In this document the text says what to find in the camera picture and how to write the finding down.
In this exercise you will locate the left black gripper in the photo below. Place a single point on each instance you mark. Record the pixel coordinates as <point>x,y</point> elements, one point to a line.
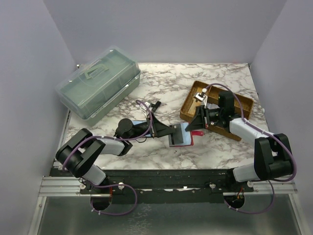
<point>159,129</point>

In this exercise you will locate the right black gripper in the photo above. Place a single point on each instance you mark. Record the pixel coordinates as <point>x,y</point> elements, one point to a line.
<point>199,121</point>

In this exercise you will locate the black leather card holder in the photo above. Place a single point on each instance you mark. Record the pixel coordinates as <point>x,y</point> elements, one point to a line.
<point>140,126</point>

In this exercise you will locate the red leather card holder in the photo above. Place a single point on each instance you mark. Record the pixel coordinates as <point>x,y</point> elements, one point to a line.
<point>181,137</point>

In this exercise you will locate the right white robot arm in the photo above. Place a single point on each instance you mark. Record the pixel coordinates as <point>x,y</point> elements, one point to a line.
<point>272,152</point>

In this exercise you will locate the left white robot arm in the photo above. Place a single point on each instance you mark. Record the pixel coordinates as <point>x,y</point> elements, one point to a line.
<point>78,155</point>

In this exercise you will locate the black T-shaped tool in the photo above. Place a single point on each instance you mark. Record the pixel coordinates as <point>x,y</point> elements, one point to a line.
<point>156,105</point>

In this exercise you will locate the green plastic storage box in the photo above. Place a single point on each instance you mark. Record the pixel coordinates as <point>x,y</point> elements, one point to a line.
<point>96,87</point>

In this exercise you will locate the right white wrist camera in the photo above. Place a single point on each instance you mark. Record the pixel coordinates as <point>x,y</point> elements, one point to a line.
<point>202,97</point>

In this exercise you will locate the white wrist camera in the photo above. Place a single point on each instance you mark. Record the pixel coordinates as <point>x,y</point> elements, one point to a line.
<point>202,97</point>
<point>145,108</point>

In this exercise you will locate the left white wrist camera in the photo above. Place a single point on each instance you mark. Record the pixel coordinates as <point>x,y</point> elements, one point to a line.
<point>145,108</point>

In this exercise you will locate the aluminium extrusion rail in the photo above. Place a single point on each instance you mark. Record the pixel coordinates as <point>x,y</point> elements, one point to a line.
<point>70,186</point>

